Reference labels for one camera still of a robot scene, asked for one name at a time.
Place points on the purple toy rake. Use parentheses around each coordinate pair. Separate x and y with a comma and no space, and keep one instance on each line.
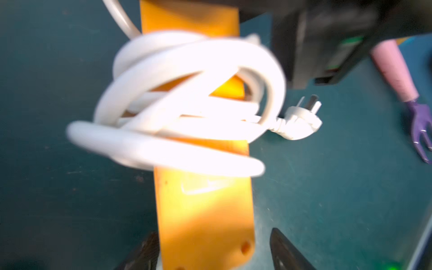
(391,63)

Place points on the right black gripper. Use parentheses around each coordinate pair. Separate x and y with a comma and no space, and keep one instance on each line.
(322,41)

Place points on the orange power strip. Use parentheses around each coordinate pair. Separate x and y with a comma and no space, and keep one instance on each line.
(204,223)

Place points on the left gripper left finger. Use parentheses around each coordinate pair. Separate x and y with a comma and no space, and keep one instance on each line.
(144,257)

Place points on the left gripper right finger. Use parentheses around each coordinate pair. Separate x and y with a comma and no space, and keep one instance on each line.
(285,255)

